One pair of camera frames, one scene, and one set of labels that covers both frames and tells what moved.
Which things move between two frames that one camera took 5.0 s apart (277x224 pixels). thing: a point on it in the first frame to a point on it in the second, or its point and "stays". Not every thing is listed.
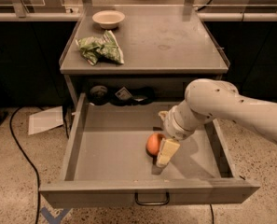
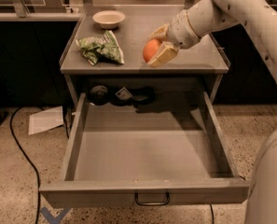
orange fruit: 153,143 to 150,48
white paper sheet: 45,119 stays
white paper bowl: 108,19 stays
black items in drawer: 102,95 stays
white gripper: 173,127 to 179,31
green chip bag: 103,48 stays
